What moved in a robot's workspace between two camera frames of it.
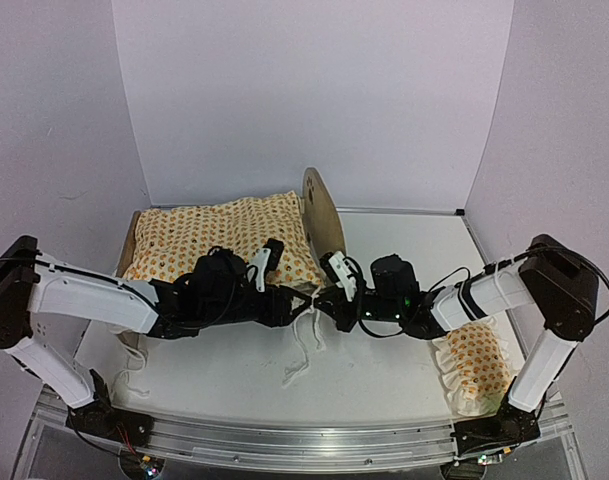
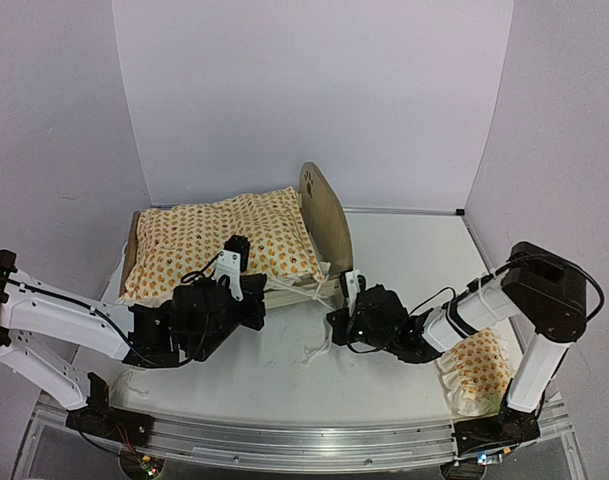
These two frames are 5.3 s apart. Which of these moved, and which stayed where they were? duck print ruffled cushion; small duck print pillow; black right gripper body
Moved: black right gripper body
Stayed: duck print ruffled cushion; small duck print pillow
